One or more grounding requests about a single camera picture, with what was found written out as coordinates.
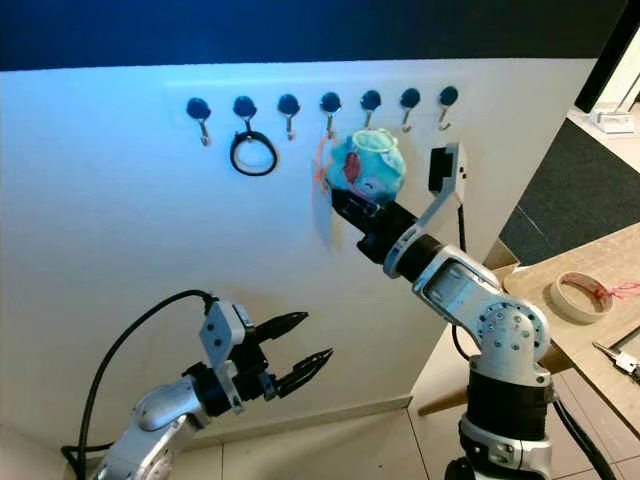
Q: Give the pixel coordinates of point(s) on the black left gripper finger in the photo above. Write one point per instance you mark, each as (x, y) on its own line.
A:
(275, 325)
(305, 370)

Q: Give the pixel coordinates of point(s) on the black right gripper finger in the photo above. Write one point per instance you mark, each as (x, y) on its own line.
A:
(352, 208)

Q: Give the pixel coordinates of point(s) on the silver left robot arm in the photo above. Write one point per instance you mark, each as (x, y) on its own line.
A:
(165, 410)

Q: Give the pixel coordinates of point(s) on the black magnetic hook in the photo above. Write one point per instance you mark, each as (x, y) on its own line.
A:
(288, 104)
(409, 97)
(198, 107)
(370, 99)
(330, 101)
(243, 106)
(448, 95)

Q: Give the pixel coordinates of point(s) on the brown cardboard box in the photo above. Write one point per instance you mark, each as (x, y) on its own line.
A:
(502, 255)

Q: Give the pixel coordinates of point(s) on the wooden table leg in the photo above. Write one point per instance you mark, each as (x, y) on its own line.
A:
(445, 400)

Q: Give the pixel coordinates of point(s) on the dark floor carpet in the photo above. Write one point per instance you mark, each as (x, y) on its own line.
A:
(580, 180)

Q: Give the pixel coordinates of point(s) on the beige masking tape roll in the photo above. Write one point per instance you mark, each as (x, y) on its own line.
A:
(575, 312)

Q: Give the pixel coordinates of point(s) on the red thread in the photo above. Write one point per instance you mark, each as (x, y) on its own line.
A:
(622, 291)

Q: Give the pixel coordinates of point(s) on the white stand base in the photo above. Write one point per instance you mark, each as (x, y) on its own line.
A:
(615, 122)

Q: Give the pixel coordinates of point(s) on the metal pliers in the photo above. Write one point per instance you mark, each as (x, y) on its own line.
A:
(618, 358)

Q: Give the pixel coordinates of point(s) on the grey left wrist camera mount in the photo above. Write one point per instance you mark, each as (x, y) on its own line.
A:
(220, 335)

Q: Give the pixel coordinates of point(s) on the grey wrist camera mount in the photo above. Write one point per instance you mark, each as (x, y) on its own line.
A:
(440, 205)
(220, 335)

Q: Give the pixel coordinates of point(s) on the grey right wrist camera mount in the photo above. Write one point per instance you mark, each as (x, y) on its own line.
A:
(440, 205)

